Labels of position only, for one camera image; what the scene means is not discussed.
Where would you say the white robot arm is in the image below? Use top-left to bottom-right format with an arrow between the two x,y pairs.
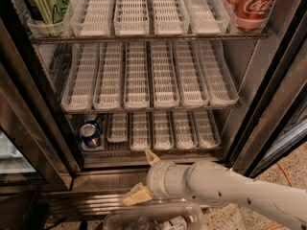
122,149 -> 307,230

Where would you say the top wire shelf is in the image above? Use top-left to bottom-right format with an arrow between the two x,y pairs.
30,33 -> 271,44

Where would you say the middle wire shelf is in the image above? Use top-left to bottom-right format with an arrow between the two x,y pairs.
62,102 -> 242,115

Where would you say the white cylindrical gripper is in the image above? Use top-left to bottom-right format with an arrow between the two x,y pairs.
122,149 -> 193,206

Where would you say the wire shelf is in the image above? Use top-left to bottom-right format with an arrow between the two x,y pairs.
82,143 -> 221,161
30,33 -> 271,44
62,102 -> 242,115

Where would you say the stainless steel fridge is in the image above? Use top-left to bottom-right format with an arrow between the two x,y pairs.
0,0 -> 277,222

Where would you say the front red coca-cola can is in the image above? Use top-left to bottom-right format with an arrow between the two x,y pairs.
235,0 -> 272,32

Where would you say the green soda can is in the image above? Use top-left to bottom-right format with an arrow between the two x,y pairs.
24,0 -> 70,37

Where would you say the clear plastic bin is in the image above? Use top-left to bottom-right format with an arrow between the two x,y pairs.
103,200 -> 204,230

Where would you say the neighbouring fridge glass door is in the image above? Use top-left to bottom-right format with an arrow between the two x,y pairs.
0,64 -> 73,194

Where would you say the orange cable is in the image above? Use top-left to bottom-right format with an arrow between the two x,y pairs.
266,162 -> 294,230

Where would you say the bottom wire shelf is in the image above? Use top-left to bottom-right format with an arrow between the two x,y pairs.
82,143 -> 221,161

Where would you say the plastic bottle in bin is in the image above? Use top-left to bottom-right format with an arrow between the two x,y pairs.
121,214 -> 195,230

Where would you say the fridge glass door right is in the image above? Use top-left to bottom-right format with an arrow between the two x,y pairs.
226,0 -> 307,178

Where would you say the blue pepsi can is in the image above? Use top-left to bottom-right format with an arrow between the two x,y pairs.
80,124 -> 102,149
83,113 -> 103,133

